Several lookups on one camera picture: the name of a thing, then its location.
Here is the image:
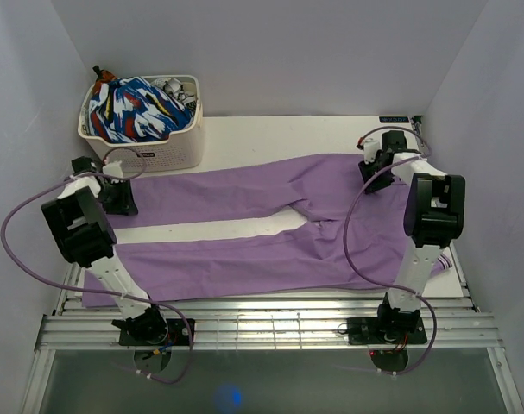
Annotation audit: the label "white grey garment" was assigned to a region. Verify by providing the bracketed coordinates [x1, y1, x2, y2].
[152, 77, 199, 116]

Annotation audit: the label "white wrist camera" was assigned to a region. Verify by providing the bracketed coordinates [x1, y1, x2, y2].
[102, 160, 123, 183]
[357, 137, 382, 164]

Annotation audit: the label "cream plastic laundry basket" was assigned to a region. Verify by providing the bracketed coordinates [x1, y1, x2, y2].
[78, 75, 205, 172]

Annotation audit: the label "blue table label sticker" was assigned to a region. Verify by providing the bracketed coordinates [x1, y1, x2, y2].
[379, 116, 410, 124]

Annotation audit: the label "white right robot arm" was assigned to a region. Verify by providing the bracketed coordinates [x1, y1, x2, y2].
[347, 127, 465, 346]

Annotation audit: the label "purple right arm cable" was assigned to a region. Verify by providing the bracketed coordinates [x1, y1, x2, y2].
[332, 126, 439, 377]

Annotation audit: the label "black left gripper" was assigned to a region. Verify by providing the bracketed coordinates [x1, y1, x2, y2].
[97, 179, 138, 216]

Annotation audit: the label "purple trousers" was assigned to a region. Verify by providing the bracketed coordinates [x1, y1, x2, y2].
[109, 154, 409, 301]

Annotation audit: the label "aluminium rail frame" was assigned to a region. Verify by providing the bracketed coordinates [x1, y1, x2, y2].
[22, 265, 524, 413]

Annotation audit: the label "blue white patterned garment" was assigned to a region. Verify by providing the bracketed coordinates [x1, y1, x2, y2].
[87, 77, 194, 144]

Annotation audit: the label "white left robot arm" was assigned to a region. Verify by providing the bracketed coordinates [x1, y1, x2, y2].
[41, 156, 168, 345]

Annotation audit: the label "orange black garment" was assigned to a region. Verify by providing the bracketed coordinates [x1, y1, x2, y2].
[92, 66, 117, 94]

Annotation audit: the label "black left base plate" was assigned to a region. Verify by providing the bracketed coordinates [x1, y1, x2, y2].
[117, 318, 195, 348]

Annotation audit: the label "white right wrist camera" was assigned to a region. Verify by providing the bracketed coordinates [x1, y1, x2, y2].
[357, 137, 382, 164]

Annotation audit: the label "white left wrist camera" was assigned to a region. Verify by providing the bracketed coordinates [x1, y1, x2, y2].
[102, 160, 123, 183]

